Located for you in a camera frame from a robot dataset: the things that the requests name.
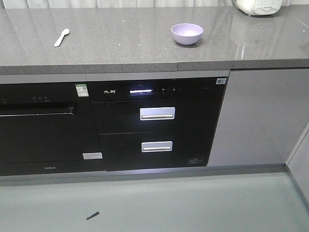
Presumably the purple plastic bowl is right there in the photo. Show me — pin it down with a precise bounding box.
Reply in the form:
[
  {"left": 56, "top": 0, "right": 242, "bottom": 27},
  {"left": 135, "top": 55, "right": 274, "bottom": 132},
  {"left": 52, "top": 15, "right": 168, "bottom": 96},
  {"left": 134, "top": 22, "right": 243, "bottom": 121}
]
[{"left": 171, "top": 23, "right": 204, "bottom": 45}]

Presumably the pale green ceramic spoon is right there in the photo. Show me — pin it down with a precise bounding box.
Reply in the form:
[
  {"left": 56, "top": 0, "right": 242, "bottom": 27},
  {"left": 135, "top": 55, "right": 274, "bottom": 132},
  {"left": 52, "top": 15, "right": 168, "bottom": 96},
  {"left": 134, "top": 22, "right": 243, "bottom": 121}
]
[{"left": 54, "top": 29, "right": 70, "bottom": 47}]

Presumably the black drawer disinfection cabinet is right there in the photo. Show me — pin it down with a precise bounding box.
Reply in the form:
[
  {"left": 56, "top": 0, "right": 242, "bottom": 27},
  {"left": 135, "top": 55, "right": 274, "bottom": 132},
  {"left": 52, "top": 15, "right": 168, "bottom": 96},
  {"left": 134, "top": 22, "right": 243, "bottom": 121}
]
[{"left": 87, "top": 77, "right": 227, "bottom": 171}]

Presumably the grey cabinet door panel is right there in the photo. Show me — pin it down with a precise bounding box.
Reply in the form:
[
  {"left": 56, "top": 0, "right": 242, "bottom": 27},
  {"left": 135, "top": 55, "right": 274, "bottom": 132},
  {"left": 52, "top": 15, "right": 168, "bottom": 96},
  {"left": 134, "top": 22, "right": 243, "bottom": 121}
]
[{"left": 208, "top": 69, "right": 309, "bottom": 166}]

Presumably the white rice cooker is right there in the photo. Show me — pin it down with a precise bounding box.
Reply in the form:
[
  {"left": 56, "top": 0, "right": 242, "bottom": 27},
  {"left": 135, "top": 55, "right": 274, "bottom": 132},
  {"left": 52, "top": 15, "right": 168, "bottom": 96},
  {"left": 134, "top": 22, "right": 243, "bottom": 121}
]
[{"left": 232, "top": 0, "right": 283, "bottom": 16}]

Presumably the grey side cabinet panel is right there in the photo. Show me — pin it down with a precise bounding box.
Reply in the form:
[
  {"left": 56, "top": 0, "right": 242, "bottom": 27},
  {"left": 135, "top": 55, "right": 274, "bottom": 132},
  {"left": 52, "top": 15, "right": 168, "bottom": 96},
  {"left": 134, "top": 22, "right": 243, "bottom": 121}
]
[{"left": 286, "top": 123, "right": 309, "bottom": 208}]

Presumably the white curtain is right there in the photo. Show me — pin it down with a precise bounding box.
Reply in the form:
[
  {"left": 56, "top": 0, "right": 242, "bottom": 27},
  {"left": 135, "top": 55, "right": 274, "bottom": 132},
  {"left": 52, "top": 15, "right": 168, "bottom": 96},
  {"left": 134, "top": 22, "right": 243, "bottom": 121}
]
[{"left": 0, "top": 0, "right": 233, "bottom": 9}]

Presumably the upper silver drawer handle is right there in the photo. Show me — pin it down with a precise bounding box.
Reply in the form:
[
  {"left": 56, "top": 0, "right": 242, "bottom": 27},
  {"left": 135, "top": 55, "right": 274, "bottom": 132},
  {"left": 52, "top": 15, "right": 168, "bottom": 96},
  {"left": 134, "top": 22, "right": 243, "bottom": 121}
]
[{"left": 140, "top": 107, "right": 176, "bottom": 121}]

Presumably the silver drawer handle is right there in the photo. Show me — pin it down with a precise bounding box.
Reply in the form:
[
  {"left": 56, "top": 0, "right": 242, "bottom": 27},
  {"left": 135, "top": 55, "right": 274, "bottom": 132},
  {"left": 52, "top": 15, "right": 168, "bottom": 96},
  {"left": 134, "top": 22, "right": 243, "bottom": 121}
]
[
  {"left": 141, "top": 141, "right": 173, "bottom": 153},
  {"left": 140, "top": 107, "right": 176, "bottom": 121}
]

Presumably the lower silver drawer handle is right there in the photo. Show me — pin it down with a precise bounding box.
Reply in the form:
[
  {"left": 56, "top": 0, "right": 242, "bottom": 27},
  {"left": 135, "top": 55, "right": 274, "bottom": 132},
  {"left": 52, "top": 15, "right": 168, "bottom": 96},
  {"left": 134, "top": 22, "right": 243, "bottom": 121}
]
[{"left": 141, "top": 141, "right": 173, "bottom": 153}]

